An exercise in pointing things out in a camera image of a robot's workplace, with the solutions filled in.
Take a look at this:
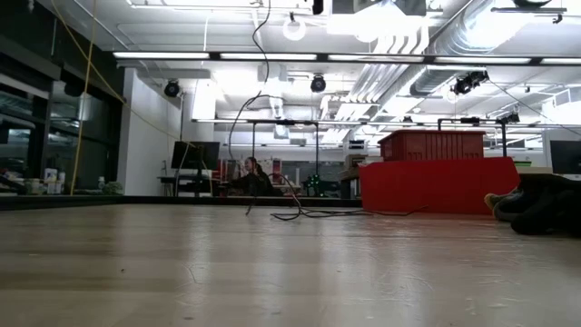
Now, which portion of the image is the brown wooden table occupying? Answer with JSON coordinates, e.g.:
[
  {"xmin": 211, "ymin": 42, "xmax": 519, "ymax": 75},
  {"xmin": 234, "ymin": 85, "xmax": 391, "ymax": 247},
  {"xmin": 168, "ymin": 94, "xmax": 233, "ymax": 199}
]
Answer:
[{"xmin": 338, "ymin": 166, "xmax": 364, "ymax": 200}]

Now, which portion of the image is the red slatted crate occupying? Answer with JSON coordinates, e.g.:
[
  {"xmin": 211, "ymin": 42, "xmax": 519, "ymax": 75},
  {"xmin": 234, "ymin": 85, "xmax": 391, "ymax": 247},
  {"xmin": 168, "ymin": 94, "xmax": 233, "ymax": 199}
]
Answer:
[{"xmin": 378, "ymin": 129, "xmax": 486, "ymax": 163}]

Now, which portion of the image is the white container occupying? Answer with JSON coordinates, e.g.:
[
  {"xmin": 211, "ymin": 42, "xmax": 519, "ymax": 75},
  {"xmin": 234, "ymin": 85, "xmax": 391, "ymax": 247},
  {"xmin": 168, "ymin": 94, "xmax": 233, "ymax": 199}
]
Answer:
[{"xmin": 44, "ymin": 168, "xmax": 59, "ymax": 195}]

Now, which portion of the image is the black ceiling track fixture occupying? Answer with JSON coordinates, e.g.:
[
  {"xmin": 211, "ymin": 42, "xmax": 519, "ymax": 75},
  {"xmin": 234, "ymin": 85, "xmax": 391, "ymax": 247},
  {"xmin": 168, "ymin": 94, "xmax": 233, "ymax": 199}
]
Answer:
[{"xmin": 489, "ymin": 0, "xmax": 568, "ymax": 25}]

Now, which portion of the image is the black monitor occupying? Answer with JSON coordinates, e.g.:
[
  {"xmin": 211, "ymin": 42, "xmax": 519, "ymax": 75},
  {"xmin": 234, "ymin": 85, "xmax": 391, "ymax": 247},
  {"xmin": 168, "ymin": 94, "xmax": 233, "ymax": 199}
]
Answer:
[
  {"xmin": 171, "ymin": 141, "xmax": 221, "ymax": 172},
  {"xmin": 549, "ymin": 139, "xmax": 581, "ymax": 176}
]

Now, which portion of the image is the black work glove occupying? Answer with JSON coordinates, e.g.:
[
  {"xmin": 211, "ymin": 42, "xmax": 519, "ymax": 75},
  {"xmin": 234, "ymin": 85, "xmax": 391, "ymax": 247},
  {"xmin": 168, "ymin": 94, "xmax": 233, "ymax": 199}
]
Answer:
[{"xmin": 483, "ymin": 173, "xmax": 581, "ymax": 240}]

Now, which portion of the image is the black ceiling device cluster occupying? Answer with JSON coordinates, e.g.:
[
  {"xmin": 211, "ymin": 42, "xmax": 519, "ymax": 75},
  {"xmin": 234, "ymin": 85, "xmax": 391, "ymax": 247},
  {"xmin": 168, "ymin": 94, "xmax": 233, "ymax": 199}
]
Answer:
[{"xmin": 451, "ymin": 70, "xmax": 490, "ymax": 96}]

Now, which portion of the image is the person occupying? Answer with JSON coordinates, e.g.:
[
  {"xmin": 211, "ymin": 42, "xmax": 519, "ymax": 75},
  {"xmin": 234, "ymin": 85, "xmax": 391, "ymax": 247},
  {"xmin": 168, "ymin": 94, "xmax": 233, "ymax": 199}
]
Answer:
[{"xmin": 229, "ymin": 156, "xmax": 277, "ymax": 198}]

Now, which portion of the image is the red plastic bin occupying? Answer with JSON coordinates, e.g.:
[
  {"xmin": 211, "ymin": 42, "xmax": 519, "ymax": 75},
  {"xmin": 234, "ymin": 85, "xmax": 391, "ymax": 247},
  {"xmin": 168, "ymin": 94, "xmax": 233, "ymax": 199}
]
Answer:
[{"xmin": 358, "ymin": 156, "xmax": 521, "ymax": 216}]

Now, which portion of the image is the yellow cable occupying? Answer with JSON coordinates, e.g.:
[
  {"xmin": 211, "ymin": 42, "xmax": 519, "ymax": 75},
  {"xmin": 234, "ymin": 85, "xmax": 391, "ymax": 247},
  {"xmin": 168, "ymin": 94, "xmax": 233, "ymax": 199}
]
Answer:
[
  {"xmin": 49, "ymin": 0, "xmax": 201, "ymax": 151},
  {"xmin": 67, "ymin": 0, "xmax": 99, "ymax": 197}
]

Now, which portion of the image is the black round fixture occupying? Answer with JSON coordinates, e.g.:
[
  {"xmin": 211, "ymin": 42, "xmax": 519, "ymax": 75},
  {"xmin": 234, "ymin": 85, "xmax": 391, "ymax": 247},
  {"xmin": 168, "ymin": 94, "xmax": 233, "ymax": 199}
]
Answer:
[{"xmin": 63, "ymin": 79, "xmax": 85, "ymax": 98}]

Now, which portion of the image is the cream desk top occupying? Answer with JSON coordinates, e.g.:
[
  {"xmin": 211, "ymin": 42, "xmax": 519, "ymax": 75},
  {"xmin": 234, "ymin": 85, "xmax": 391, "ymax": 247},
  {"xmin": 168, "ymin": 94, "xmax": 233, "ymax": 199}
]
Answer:
[{"xmin": 515, "ymin": 165, "xmax": 555, "ymax": 176}]

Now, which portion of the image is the white ring light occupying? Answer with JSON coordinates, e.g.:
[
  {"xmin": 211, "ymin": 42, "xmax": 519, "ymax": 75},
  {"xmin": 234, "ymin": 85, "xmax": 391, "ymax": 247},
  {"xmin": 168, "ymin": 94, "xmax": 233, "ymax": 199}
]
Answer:
[{"xmin": 281, "ymin": 12, "xmax": 308, "ymax": 43}]

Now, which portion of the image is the black aluminium table frame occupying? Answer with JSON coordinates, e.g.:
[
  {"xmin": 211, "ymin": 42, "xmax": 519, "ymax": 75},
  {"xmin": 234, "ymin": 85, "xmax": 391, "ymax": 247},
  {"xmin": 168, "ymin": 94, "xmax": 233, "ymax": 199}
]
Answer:
[{"xmin": 0, "ymin": 194, "xmax": 364, "ymax": 211}]

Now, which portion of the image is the thin brown cord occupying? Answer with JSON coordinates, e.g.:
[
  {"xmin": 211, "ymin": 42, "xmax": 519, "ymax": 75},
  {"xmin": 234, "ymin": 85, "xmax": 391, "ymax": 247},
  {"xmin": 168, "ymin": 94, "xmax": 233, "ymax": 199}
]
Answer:
[{"xmin": 228, "ymin": 0, "xmax": 430, "ymax": 223}]

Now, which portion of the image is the black metal rig frame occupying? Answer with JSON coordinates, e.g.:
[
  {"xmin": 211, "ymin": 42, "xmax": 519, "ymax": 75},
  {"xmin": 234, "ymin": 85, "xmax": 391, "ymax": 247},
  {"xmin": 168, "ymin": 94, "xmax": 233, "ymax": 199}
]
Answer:
[
  {"xmin": 192, "ymin": 118, "xmax": 321, "ymax": 197},
  {"xmin": 437, "ymin": 116, "xmax": 508, "ymax": 158}
]

